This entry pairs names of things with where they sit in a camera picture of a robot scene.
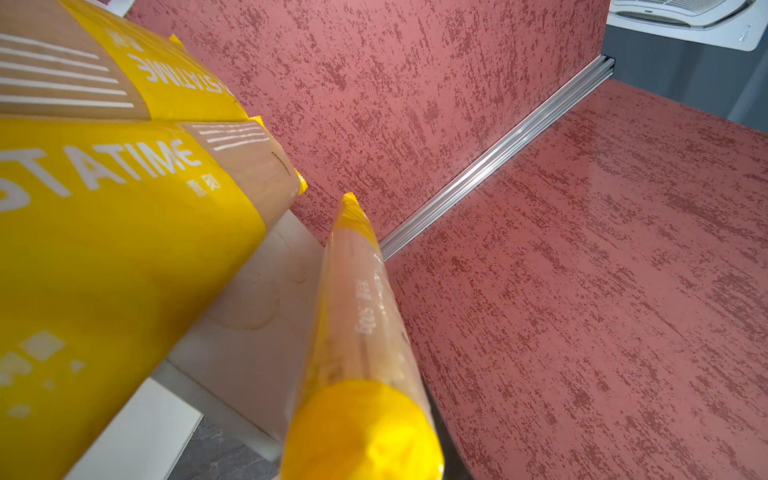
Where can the yellow pasta bag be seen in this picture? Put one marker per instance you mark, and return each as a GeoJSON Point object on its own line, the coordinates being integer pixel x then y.
{"type": "Point", "coordinates": [115, 237]}
{"type": "Point", "coordinates": [75, 59]}
{"type": "Point", "coordinates": [361, 409]}

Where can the white two-tier shelf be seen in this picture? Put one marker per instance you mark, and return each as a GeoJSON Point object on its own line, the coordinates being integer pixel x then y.
{"type": "Point", "coordinates": [238, 366]}

